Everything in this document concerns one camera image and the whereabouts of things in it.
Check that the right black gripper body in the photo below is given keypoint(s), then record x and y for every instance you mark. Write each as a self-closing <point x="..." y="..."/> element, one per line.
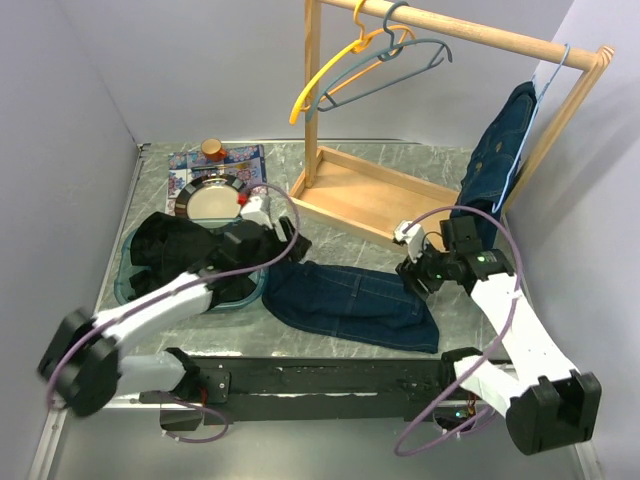
<point x="431" y="268"/>

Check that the denim garment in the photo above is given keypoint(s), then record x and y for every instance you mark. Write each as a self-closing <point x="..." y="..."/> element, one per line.
<point x="350" y="303"/>

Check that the black garment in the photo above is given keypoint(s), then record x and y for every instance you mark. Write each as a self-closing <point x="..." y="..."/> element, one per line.
<point x="164" y="247"/>

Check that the blue denim skirt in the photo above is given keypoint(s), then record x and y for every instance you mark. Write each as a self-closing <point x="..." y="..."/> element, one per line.
<point x="491" y="159"/>

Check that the light blue wire hanger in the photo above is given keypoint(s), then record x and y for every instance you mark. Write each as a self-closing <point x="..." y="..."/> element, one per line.
<point x="539" y="96"/>

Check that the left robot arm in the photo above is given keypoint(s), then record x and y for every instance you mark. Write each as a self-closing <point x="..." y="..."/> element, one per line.
<point x="89" y="361"/>

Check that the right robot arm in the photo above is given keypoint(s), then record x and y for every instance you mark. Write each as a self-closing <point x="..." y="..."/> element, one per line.
<point x="546" y="401"/>

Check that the wooden clothes rack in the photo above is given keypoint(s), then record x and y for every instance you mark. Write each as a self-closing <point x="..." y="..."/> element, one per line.
<point x="369" y="197"/>

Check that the black rimmed plate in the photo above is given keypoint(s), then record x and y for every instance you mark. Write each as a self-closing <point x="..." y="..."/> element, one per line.
<point x="211" y="197"/>

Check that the gold fork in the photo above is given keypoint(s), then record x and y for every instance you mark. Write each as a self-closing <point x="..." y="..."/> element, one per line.
<point x="221" y="168"/>

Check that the patterned blue placemat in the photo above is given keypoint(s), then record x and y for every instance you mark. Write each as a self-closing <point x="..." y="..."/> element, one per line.
<point x="180" y="164"/>

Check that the orange cup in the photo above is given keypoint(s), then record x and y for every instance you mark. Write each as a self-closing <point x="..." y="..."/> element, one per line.
<point x="213" y="150"/>

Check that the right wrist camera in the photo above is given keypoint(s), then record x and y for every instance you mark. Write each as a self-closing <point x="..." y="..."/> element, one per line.
<point x="411" y="235"/>

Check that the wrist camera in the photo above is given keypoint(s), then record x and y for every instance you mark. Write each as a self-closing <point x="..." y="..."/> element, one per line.
<point x="411" y="235"/>
<point x="257" y="209"/>

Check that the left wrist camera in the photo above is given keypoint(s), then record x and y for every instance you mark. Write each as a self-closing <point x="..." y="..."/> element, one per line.
<point x="257" y="209"/>

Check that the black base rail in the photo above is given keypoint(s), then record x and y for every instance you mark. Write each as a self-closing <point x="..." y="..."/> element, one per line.
<point x="281" y="388"/>

